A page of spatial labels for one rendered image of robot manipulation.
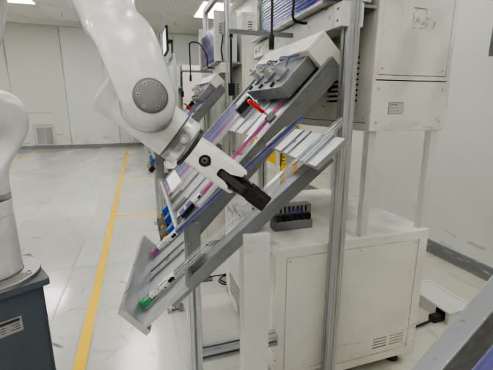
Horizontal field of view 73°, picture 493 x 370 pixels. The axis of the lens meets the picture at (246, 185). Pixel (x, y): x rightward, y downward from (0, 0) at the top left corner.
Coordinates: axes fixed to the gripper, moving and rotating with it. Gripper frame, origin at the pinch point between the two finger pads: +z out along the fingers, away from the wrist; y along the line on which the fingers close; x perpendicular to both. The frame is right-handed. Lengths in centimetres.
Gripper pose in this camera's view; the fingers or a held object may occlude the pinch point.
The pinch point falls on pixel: (256, 196)
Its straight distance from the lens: 62.2
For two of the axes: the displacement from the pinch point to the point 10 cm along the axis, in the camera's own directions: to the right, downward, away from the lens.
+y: -1.9, -2.3, 9.6
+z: 7.7, 5.7, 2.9
